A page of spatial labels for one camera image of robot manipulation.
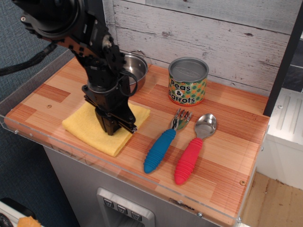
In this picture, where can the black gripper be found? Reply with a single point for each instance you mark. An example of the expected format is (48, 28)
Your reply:
(111, 105)

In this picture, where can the yellow cloth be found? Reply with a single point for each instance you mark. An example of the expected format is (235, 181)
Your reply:
(84, 125)

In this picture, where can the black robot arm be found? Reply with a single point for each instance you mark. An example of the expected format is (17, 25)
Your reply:
(79, 25)

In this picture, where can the small steel pot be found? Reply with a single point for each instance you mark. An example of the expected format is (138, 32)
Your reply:
(136, 64)

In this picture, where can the silver button control panel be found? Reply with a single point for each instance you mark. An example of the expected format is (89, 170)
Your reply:
(124, 209)

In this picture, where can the clear acrylic table guard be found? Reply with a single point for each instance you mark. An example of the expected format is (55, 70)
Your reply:
(214, 194)

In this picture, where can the peas and carrots can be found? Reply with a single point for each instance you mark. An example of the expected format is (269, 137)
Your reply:
(187, 81)

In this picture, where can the orange object bottom left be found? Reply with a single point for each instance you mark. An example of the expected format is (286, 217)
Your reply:
(28, 222)

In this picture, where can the white ribbed cabinet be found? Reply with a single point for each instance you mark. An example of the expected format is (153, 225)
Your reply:
(281, 153)

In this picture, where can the blue handled fork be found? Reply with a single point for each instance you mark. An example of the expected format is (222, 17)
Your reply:
(157, 152)

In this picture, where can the red handled spoon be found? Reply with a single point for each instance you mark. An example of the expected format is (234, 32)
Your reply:
(204, 128)

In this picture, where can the black vertical post right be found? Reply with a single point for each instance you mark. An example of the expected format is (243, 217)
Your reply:
(285, 63)

